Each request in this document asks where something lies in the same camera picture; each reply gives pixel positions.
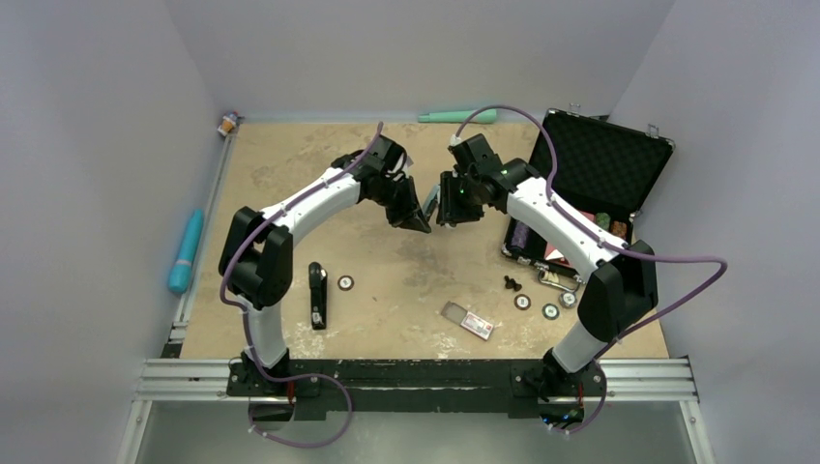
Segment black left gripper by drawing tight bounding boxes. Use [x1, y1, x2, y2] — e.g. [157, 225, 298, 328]
[368, 176, 430, 234]

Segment black stapler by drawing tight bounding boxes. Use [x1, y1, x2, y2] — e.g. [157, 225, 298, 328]
[308, 262, 328, 331]

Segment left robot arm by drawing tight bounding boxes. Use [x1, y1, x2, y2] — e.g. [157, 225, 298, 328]
[219, 134, 431, 395]

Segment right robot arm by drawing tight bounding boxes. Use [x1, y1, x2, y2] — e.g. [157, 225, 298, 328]
[436, 134, 659, 393]

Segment brown poker chip left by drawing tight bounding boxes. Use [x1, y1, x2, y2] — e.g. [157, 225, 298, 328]
[337, 275, 355, 291]

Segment brown poker chip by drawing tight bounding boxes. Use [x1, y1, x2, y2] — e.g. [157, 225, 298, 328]
[513, 294, 532, 310]
[337, 275, 355, 291]

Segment black screw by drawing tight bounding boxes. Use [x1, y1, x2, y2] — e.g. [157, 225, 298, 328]
[504, 275, 522, 292]

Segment green microphone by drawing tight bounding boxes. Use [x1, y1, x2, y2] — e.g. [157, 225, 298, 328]
[417, 108, 498, 125]

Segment silver carabiner keys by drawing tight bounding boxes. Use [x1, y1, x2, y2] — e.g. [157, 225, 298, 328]
[538, 270, 583, 293]

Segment staple box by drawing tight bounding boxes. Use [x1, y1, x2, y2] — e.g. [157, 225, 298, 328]
[440, 302, 494, 341]

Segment brown poker chip right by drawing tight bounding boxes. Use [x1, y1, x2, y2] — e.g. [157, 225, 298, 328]
[513, 294, 532, 310]

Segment green poker chip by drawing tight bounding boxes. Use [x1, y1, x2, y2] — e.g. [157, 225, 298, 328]
[542, 304, 561, 320]

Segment silver poker chip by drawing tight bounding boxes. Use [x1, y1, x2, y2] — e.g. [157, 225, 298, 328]
[559, 292, 577, 308]

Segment black poker chip case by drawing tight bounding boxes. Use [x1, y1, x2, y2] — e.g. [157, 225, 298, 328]
[501, 108, 675, 280]

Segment small orange figurine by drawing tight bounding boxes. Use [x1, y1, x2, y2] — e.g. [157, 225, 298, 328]
[217, 111, 243, 137]

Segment teal cylinder left edge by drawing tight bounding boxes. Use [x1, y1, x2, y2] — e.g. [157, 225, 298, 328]
[167, 209, 204, 295]

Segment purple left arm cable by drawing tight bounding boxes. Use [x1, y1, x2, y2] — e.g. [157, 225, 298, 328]
[219, 121, 386, 450]

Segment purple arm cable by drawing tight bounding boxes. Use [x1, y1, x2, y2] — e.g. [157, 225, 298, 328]
[219, 121, 386, 450]
[453, 104, 730, 437]

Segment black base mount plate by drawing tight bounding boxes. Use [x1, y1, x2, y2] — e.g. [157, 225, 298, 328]
[226, 358, 605, 423]

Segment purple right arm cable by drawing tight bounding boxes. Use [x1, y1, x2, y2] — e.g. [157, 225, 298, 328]
[453, 104, 730, 437]

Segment aluminium frame rail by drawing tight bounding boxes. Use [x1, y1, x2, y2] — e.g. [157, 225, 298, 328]
[115, 359, 716, 463]

